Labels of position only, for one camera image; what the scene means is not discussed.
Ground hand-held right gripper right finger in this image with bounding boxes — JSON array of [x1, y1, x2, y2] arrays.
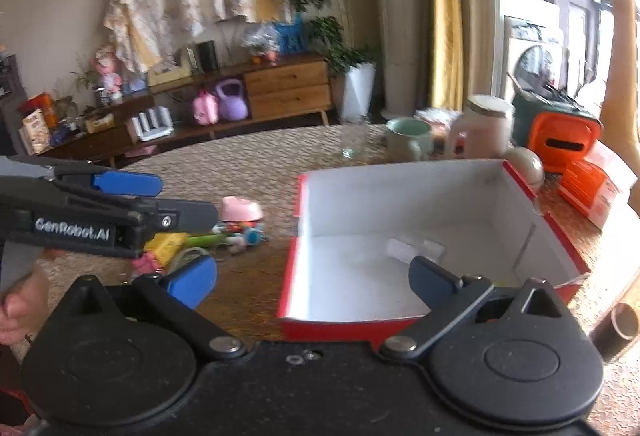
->
[[380, 256, 568, 359]]

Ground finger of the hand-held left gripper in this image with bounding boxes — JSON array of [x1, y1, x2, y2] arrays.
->
[[125, 197, 220, 237], [50, 166, 164, 197]]

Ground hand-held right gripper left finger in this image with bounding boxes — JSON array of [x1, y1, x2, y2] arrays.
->
[[55, 256, 246, 359]]

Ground clear tape roll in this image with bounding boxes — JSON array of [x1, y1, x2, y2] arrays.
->
[[175, 247, 207, 269]]

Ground yellow toy block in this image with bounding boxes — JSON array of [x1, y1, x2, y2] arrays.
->
[[145, 232, 187, 261]]

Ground green white glue stick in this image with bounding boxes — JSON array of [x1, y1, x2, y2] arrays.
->
[[185, 235, 236, 249]]

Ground pink toy piece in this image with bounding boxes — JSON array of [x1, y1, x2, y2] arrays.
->
[[132, 252, 166, 277]]

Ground pink toy bowl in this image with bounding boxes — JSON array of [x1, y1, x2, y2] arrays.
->
[[221, 196, 264, 223]]

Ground red cardboard box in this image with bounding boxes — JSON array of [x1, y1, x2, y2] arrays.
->
[[277, 158, 592, 343]]

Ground person's left hand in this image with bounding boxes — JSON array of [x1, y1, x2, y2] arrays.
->
[[0, 265, 52, 347]]

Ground clear plastic item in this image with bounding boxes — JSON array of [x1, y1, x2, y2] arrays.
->
[[387, 237, 446, 261]]

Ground white router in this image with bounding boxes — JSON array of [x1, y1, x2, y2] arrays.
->
[[126, 107, 176, 141]]

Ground blue pink toy figure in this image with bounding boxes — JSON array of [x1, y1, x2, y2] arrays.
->
[[232, 223, 271, 249]]

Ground snack box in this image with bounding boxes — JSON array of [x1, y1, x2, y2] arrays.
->
[[19, 93, 53, 155]]

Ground pink toy backpack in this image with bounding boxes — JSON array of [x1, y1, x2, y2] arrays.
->
[[192, 88, 220, 125]]

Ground pink doll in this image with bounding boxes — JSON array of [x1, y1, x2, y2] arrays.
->
[[90, 46, 124, 94]]

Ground purple kettlebell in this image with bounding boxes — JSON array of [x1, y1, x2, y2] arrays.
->
[[215, 79, 249, 121]]

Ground green mug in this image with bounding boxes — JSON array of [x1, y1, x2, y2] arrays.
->
[[386, 117, 435, 163]]

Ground grey egg-shaped object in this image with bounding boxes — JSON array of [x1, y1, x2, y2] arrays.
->
[[505, 147, 545, 189]]

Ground black speaker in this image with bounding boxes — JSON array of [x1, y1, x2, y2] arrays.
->
[[198, 40, 219, 72]]

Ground drinking glass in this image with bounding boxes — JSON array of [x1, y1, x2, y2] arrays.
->
[[341, 116, 370, 160]]

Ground white lidded jar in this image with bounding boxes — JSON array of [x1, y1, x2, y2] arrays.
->
[[446, 96, 516, 159]]

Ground small packets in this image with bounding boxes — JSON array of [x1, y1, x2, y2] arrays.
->
[[416, 107, 463, 125]]

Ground wooden sideboard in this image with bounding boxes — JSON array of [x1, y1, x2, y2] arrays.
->
[[30, 54, 333, 167]]

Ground plastic wrapped bouquet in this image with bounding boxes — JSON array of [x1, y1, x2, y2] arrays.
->
[[240, 24, 281, 64]]

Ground orange box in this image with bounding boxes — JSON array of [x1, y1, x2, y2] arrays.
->
[[557, 141, 638, 229]]

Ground dark cylinder cup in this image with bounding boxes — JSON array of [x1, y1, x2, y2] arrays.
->
[[590, 302, 640, 362]]

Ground orange and black tool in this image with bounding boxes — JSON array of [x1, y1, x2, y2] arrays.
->
[[511, 83, 603, 174]]

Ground potted plant in white pot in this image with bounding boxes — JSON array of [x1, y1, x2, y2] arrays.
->
[[285, 0, 381, 124]]

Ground white washing machine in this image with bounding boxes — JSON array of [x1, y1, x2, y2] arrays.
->
[[500, 0, 563, 101]]

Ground yellow curtain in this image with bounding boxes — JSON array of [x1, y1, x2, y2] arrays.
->
[[425, 0, 466, 109]]

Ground white column air conditioner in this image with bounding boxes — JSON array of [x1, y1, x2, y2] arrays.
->
[[370, 0, 431, 121]]

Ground giraffe toy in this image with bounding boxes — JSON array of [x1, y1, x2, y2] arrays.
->
[[576, 0, 640, 157]]

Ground picture frame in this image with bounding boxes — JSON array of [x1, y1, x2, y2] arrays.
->
[[146, 50, 193, 87]]

